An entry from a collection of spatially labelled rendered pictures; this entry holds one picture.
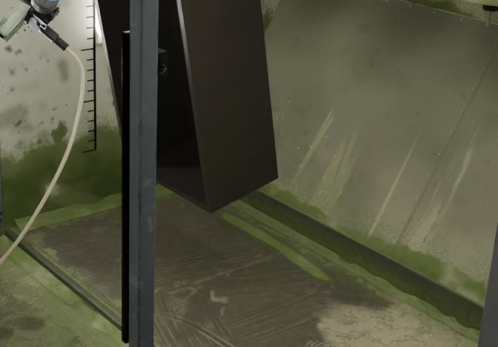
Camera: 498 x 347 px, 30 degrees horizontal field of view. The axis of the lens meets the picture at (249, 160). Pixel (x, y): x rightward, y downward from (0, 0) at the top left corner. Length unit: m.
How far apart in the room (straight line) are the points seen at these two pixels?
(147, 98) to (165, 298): 1.77
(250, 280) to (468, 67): 1.32
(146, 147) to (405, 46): 2.36
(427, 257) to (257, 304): 0.73
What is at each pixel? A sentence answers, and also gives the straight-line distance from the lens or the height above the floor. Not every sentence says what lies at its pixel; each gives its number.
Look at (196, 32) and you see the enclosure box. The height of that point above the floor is 1.18.
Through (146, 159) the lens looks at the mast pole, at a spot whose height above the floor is 1.14.
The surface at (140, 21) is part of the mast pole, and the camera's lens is 2.13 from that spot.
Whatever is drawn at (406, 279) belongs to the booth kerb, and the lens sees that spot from 3.97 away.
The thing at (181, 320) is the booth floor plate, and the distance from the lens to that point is 3.69.
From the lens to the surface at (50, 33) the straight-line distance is 3.37.
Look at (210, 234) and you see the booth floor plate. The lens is 4.37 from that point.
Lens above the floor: 1.95
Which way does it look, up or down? 21 degrees down
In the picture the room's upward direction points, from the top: 3 degrees clockwise
